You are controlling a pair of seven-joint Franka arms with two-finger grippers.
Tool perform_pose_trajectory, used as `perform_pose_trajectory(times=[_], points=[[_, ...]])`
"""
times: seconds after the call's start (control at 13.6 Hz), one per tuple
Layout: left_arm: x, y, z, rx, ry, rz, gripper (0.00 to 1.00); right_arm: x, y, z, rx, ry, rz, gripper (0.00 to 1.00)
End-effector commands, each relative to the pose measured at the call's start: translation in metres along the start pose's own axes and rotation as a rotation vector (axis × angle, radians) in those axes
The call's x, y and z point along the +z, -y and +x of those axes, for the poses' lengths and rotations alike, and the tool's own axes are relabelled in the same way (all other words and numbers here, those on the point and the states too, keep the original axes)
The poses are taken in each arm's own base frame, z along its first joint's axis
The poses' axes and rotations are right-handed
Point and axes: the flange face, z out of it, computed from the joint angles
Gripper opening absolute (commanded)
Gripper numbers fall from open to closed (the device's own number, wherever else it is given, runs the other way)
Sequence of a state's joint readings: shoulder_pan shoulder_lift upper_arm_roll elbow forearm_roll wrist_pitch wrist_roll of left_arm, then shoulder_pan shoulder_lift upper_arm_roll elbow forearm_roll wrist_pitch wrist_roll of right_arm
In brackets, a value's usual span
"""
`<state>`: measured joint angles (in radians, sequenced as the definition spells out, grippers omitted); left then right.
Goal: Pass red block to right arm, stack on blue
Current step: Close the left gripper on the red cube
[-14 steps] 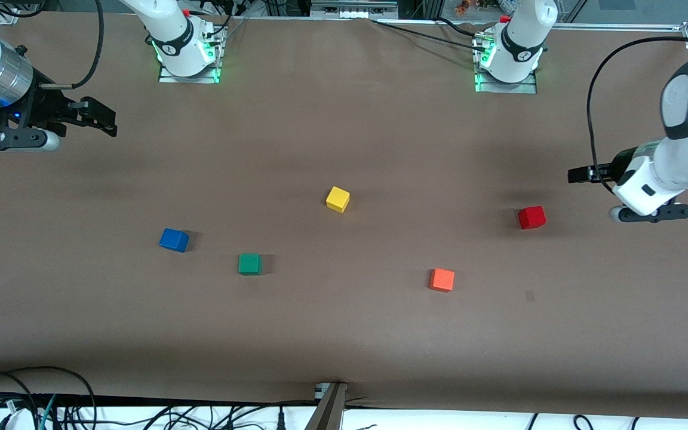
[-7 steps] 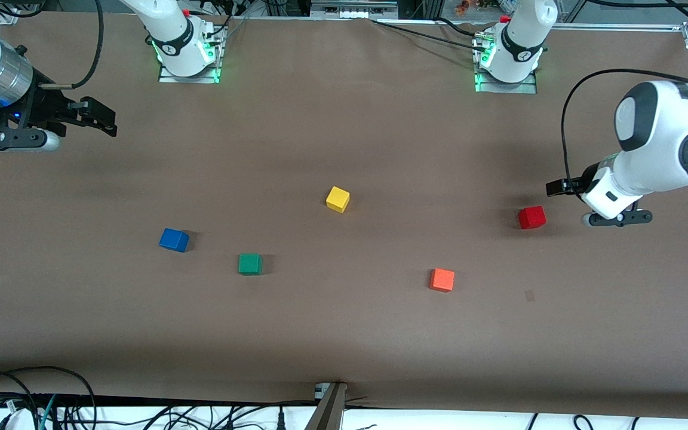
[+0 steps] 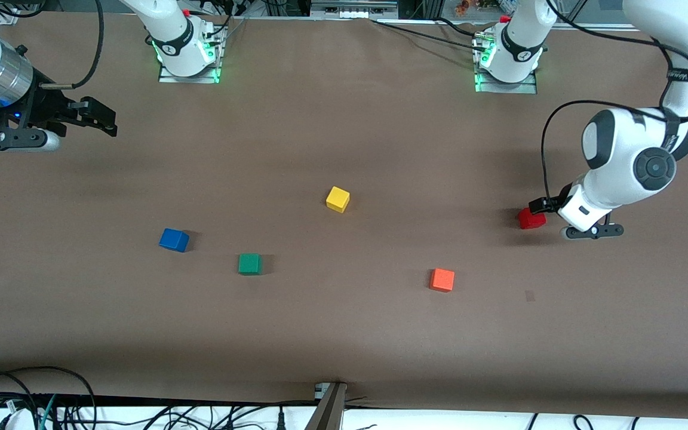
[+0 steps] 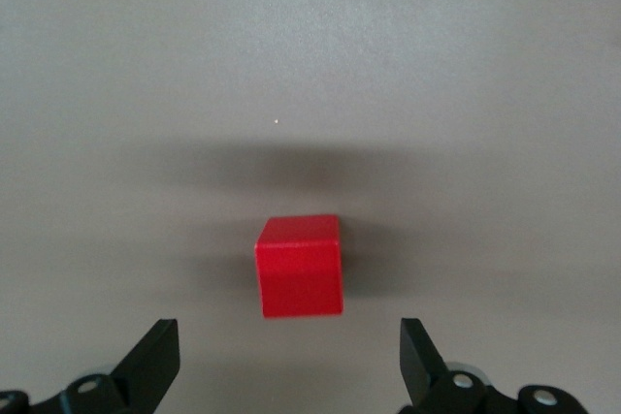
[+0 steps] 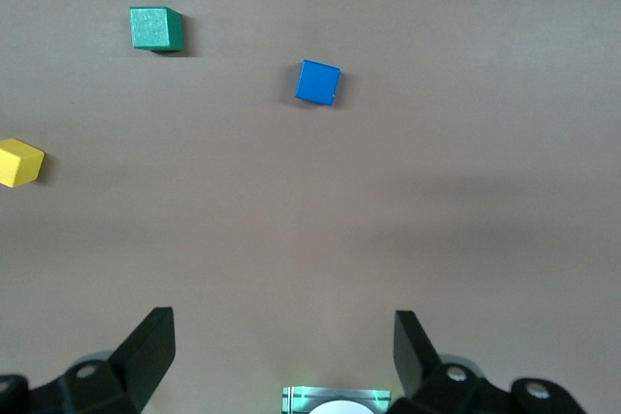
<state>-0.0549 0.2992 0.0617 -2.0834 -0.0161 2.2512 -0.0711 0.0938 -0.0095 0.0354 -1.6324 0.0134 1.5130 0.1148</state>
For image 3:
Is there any blue wooden block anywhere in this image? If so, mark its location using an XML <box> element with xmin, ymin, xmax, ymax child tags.
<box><xmin>159</xmin><ymin>228</ymin><xmax>190</xmax><ymax>253</ymax></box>

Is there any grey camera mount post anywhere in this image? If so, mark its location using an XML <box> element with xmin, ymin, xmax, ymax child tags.
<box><xmin>305</xmin><ymin>382</ymin><xmax>348</xmax><ymax>430</ymax></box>

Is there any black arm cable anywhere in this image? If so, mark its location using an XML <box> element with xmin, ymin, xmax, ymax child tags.
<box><xmin>39</xmin><ymin>0</ymin><xmax>105</xmax><ymax>90</ymax></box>
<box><xmin>540</xmin><ymin>0</ymin><xmax>688</xmax><ymax>207</ymax></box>

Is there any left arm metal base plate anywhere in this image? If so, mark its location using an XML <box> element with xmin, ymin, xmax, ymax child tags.
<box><xmin>474</xmin><ymin>36</ymin><xmax>539</xmax><ymax>94</ymax></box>

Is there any long black base cable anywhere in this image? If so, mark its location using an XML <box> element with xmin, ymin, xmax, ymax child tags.
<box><xmin>371</xmin><ymin>18</ymin><xmax>482</xmax><ymax>51</ymax></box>

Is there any teal floor cable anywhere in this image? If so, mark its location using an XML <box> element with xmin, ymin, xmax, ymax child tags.
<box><xmin>38</xmin><ymin>394</ymin><xmax>58</xmax><ymax>430</ymax></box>

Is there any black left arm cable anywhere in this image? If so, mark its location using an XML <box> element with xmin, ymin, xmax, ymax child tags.
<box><xmin>540</xmin><ymin>0</ymin><xmax>688</xmax><ymax>207</ymax></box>

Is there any black looping floor cable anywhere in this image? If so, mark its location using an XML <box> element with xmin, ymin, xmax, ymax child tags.
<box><xmin>0</xmin><ymin>366</ymin><xmax>97</xmax><ymax>430</ymax></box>

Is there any grey rail with white sockets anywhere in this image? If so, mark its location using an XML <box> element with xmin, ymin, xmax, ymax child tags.
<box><xmin>310</xmin><ymin>0</ymin><xmax>400</xmax><ymax>20</ymax></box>

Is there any orange wooden block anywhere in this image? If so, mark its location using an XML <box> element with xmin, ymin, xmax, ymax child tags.
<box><xmin>429</xmin><ymin>268</ymin><xmax>456</xmax><ymax>293</ymax></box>

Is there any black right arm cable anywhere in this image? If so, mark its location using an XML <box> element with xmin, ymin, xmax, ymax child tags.
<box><xmin>39</xmin><ymin>0</ymin><xmax>105</xmax><ymax>90</ymax></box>

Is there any red wooden block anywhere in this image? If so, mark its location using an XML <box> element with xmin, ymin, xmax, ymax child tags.
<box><xmin>518</xmin><ymin>207</ymin><xmax>546</xmax><ymax>230</ymax></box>

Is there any aluminium frame rail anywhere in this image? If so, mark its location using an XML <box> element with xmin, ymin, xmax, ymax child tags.
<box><xmin>550</xmin><ymin>21</ymin><xmax>634</xmax><ymax>32</ymax></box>

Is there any short black base cable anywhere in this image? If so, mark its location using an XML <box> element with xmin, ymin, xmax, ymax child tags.
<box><xmin>434</xmin><ymin>17</ymin><xmax>488</xmax><ymax>38</ymax></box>

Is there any yellow wooden block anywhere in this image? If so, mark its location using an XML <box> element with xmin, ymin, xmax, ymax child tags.
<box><xmin>326</xmin><ymin>186</ymin><xmax>351</xmax><ymax>213</ymax></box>

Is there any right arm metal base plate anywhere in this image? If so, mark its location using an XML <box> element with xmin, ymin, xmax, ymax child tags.
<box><xmin>158</xmin><ymin>27</ymin><xmax>223</xmax><ymax>84</ymax></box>

